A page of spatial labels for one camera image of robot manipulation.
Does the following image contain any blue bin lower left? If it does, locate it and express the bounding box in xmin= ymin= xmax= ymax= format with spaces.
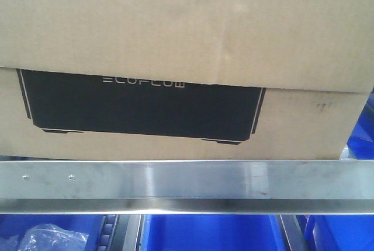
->
xmin=1 ymin=214 xmax=104 ymax=250

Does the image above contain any blue bin lower middle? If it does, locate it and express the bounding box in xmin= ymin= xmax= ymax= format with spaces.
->
xmin=140 ymin=214 xmax=285 ymax=250

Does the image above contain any blue bin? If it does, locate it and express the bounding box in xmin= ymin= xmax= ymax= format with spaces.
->
xmin=303 ymin=215 xmax=373 ymax=250
xmin=1 ymin=214 xmax=104 ymax=250
xmin=340 ymin=91 xmax=373 ymax=160
xmin=140 ymin=214 xmax=285 ymax=250

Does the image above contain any silver metal shelf rail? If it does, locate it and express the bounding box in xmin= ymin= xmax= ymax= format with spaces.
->
xmin=1 ymin=161 xmax=373 ymax=214

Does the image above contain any blue bin lower right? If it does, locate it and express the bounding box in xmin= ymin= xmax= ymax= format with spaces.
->
xmin=303 ymin=215 xmax=373 ymax=250

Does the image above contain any blue bin upper right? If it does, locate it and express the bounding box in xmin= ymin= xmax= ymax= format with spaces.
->
xmin=340 ymin=91 xmax=373 ymax=160

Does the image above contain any clear plastic bag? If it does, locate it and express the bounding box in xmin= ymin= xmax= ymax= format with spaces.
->
xmin=18 ymin=224 xmax=89 ymax=251

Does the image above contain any grey roller track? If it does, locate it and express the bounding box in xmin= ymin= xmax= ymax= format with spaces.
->
xmin=276 ymin=215 xmax=309 ymax=251
xmin=96 ymin=214 xmax=144 ymax=251

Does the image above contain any brown EcoFlow cardboard box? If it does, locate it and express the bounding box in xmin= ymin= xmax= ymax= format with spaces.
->
xmin=1 ymin=0 xmax=373 ymax=161

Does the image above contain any grey roller track right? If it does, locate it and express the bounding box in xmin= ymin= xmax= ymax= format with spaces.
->
xmin=276 ymin=215 xmax=309 ymax=251

